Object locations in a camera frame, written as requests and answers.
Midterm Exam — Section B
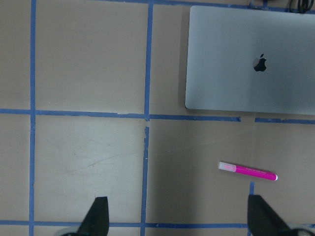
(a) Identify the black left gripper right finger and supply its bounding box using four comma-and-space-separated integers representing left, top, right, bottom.
247, 195, 302, 236

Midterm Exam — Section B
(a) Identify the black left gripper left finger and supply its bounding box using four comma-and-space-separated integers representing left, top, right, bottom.
76, 197, 109, 236

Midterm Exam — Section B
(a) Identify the silver laptop notebook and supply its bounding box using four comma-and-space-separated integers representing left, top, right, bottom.
185, 6, 315, 115

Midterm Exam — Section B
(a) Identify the pink highlighter pen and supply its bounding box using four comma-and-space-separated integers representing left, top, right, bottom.
218, 161, 278, 181

